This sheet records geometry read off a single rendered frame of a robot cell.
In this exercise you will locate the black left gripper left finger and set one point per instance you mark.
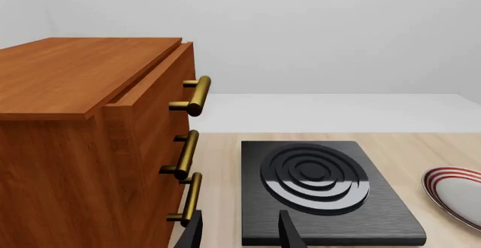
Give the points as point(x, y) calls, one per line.
point(192, 235)

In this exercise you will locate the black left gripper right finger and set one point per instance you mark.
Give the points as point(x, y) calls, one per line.
point(288, 235)

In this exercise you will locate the flat black stove plate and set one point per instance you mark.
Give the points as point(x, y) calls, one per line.
point(323, 222)

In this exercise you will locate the white plate with red rings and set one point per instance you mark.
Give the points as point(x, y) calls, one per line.
point(458, 194)

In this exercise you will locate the wooden drawer with gap above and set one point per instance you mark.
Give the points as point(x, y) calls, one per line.
point(150, 112)

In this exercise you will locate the brown wooden cabinet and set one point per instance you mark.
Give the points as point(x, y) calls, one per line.
point(49, 84)

